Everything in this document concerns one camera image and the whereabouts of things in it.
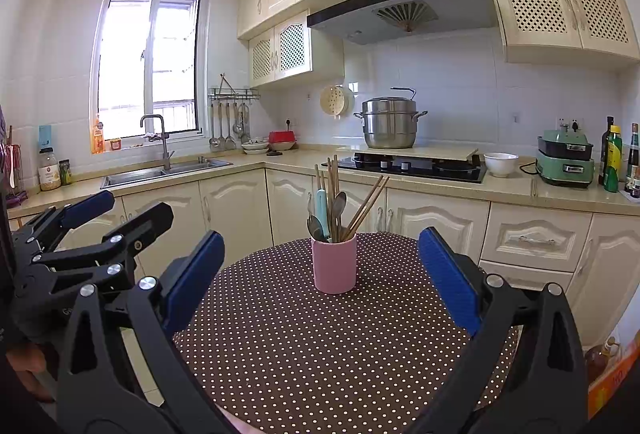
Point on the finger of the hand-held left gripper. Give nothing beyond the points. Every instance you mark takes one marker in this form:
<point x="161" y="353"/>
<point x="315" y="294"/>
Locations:
<point x="90" y="210"/>
<point x="145" y="226"/>

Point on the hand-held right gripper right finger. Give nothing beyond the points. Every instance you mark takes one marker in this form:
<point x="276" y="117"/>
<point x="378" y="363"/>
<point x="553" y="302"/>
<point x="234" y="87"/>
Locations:
<point x="450" y="279"/>

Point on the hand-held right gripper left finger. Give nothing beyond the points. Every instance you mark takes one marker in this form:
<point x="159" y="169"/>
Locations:
<point x="192" y="279"/>

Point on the pink ceramic cup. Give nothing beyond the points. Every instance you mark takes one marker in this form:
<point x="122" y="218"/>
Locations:
<point x="334" y="269"/>

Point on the light blue sheathed knife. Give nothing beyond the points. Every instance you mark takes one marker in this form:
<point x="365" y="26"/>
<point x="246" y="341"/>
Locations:
<point x="322" y="214"/>

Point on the bunch of wooden chopsticks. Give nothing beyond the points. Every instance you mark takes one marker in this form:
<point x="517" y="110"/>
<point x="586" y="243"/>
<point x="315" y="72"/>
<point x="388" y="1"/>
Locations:
<point x="333" y="179"/>

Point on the person's left hand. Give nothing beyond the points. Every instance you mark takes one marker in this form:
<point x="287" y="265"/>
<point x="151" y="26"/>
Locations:
<point x="30" y="369"/>

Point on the small dark green jar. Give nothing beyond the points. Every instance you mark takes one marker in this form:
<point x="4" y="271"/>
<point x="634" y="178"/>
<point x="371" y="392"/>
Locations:
<point x="65" y="173"/>

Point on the stainless steel sink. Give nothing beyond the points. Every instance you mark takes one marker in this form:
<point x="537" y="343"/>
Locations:
<point x="150" y="174"/>

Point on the jar with white label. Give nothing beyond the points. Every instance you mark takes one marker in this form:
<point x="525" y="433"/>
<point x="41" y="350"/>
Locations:
<point x="49" y="172"/>

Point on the small red jar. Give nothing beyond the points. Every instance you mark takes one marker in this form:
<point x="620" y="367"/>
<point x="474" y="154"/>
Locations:
<point x="116" y="145"/>

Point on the orange bottle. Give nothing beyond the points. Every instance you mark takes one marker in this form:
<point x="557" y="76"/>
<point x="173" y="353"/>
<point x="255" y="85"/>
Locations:
<point x="97" y="137"/>

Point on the metal kitchen faucet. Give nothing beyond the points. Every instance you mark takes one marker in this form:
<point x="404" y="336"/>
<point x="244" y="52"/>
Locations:
<point x="165" y="149"/>

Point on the cream base kitchen cabinets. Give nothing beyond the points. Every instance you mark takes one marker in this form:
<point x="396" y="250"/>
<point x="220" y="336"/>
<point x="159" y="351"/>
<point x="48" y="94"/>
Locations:
<point x="235" y="209"/>

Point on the black glass gas cooktop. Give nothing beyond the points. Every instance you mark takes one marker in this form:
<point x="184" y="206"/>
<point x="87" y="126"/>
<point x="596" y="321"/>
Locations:
<point x="450" y="172"/>

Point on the hanging metal ladle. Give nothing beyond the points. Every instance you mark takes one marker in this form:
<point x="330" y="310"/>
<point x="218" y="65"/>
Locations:
<point x="215" y="143"/>

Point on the hanging metal spatula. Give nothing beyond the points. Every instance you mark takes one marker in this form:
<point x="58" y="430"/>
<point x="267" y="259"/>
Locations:
<point x="229" y="143"/>

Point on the wooden stick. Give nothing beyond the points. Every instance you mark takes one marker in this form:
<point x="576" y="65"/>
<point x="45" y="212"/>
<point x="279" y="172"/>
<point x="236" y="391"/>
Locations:
<point x="533" y="186"/>

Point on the white ceramic bowl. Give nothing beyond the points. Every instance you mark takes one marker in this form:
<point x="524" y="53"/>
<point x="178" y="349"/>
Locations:
<point x="500" y="164"/>

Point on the round polka-dot table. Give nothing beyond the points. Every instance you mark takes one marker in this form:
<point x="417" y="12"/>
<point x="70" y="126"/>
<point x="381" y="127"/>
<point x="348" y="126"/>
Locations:
<point x="300" y="354"/>

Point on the hanging metal skimmer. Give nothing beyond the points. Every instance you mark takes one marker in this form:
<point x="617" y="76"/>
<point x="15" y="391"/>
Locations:
<point x="238" y="128"/>

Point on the stacked white bowls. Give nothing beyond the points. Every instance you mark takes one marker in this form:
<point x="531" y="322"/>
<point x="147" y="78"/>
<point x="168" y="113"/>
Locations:
<point x="255" y="147"/>

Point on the hanging metal serving spoon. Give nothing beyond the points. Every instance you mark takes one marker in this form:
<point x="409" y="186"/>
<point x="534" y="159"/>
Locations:
<point x="245" y="124"/>

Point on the sliding glass window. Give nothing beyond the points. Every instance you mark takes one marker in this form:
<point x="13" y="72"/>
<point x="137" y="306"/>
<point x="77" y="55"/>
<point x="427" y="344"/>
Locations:
<point x="130" y="64"/>

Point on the green electric cooker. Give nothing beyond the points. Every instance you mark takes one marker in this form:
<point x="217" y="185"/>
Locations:
<point x="560" y="169"/>

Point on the red container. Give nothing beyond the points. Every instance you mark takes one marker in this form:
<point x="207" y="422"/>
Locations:
<point x="281" y="138"/>

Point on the stainless steel steamer pot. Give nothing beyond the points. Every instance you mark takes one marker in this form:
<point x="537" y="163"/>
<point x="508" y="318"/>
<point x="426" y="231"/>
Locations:
<point x="390" y="127"/>

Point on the brown bottle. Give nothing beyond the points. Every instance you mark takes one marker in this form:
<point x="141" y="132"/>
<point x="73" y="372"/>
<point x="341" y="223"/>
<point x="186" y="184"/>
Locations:
<point x="599" y="359"/>

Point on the orange box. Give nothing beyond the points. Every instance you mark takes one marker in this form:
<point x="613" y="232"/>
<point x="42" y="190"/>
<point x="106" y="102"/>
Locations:
<point x="617" y="386"/>

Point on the green bottle yellow cap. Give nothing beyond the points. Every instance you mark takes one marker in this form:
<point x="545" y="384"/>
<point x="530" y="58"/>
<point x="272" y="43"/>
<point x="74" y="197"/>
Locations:
<point x="613" y="164"/>

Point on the dark oil bottle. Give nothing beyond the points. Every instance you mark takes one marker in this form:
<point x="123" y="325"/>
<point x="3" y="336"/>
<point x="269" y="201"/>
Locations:
<point x="606" y="139"/>

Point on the round cream perforated plate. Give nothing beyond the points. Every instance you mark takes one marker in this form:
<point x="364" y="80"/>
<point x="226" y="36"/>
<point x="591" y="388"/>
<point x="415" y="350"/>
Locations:
<point x="335" y="100"/>

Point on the dark soy sauce bottle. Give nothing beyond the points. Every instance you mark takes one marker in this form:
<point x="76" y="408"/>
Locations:
<point x="634" y="154"/>

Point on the small cream lattice cabinet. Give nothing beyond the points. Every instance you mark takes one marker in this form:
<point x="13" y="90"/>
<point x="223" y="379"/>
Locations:
<point x="292" y="47"/>

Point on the grey range hood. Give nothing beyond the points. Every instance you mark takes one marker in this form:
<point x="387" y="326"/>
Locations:
<point x="350" y="27"/>

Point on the wide cream lattice cabinet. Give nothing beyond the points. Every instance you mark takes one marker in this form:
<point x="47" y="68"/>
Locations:
<point x="535" y="4"/>

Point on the blue wall tag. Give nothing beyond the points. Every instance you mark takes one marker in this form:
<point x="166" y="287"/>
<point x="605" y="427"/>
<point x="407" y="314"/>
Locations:
<point x="45" y="137"/>

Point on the metal wall utensil rack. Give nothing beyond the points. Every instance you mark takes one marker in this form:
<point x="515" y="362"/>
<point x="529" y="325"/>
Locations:
<point x="235" y="93"/>

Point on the white single wall socket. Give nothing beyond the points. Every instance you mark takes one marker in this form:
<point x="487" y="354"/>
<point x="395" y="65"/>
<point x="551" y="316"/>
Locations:
<point x="288" y="122"/>

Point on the white double wall socket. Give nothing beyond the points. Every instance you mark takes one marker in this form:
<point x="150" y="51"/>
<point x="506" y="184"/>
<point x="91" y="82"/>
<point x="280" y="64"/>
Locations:
<point x="562" y="122"/>

